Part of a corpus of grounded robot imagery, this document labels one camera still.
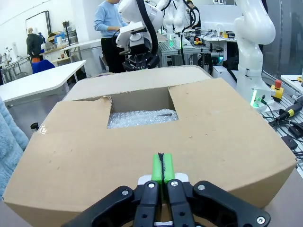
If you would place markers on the white base with green light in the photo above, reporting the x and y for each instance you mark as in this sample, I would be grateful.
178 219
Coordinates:
261 99

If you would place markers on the flat black device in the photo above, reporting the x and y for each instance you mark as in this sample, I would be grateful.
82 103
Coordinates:
290 142

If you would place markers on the person in blue fleece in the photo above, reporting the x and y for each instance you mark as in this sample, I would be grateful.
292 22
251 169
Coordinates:
9 142

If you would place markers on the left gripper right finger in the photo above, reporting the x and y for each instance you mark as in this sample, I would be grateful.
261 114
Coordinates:
180 203

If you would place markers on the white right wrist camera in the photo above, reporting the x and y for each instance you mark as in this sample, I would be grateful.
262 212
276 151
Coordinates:
130 32

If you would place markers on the blue chair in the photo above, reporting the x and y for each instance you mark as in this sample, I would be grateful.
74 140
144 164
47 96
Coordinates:
42 66

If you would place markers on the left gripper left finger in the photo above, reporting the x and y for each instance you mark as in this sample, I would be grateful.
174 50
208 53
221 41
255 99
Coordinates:
144 203

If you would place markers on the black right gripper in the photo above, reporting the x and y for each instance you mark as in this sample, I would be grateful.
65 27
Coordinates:
139 46

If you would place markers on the person in dark jacket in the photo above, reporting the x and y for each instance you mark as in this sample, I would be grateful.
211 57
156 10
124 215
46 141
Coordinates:
34 45

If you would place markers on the clear bubble wrap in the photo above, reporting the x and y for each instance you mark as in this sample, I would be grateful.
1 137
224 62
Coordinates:
142 118

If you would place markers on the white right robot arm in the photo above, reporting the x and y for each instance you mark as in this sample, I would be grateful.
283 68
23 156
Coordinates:
127 11

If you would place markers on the person in light-blue sweater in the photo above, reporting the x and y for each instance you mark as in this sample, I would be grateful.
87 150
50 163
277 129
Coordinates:
107 23

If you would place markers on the brown cardboard box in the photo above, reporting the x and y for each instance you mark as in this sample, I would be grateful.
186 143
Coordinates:
201 132

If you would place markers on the large white table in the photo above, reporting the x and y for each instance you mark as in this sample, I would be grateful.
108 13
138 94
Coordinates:
35 80

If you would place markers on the white spare robot arm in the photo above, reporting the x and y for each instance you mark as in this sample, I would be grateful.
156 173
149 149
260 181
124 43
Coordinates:
251 47

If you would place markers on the yellow red emergency stop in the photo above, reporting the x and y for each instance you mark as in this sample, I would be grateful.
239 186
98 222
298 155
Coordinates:
198 41
277 89

